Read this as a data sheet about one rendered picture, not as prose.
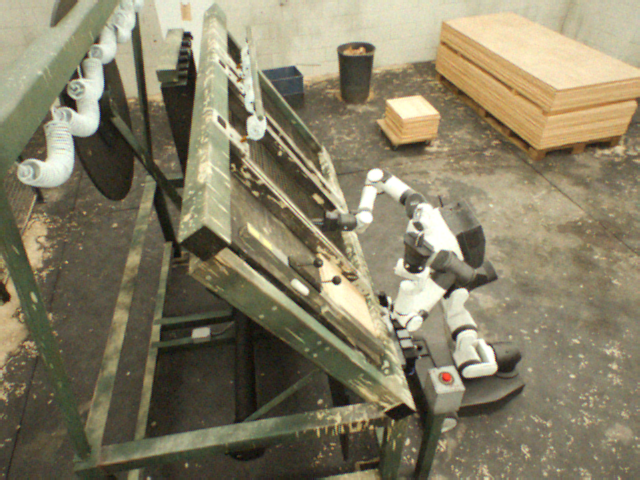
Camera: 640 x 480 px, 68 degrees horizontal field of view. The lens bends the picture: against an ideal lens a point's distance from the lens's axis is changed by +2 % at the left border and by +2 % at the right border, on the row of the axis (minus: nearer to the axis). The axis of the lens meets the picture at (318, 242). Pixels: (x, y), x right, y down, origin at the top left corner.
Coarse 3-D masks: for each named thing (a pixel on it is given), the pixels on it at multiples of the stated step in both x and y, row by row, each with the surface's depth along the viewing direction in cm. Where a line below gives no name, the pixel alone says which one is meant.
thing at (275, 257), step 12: (240, 228) 157; (252, 228) 158; (252, 240) 156; (264, 252) 160; (276, 252) 164; (276, 264) 165; (288, 276) 170; (300, 276) 171; (312, 288) 176; (324, 300) 181; (348, 312) 195; (348, 324) 193; (360, 324) 200; (360, 336) 200; (372, 336) 205; (372, 348) 206; (384, 348) 211
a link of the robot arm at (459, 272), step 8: (456, 264) 188; (464, 264) 190; (440, 272) 190; (448, 272) 188; (456, 272) 188; (464, 272) 188; (472, 272) 190; (432, 280) 191; (440, 280) 189; (448, 280) 189; (456, 280) 190; (464, 280) 189; (448, 288) 192
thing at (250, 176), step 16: (256, 128) 172; (240, 144) 173; (240, 160) 177; (240, 176) 181; (256, 176) 182; (256, 192) 187; (272, 192) 188; (272, 208) 193; (288, 208) 194; (288, 224) 200; (304, 224) 201; (304, 240) 207; (320, 240) 209; (336, 256) 217; (352, 272) 225; (368, 288) 234
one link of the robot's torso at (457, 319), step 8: (456, 296) 225; (464, 296) 226; (440, 304) 249; (448, 304) 230; (456, 304) 229; (448, 312) 234; (456, 312) 235; (464, 312) 241; (448, 320) 243; (456, 320) 244; (464, 320) 245; (472, 320) 253; (448, 328) 254; (456, 328) 249; (464, 328) 247; (472, 328) 248; (456, 336) 249
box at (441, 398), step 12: (432, 372) 198; (456, 372) 198; (432, 384) 196; (456, 384) 194; (432, 396) 198; (444, 396) 193; (456, 396) 195; (432, 408) 200; (444, 408) 200; (456, 408) 201
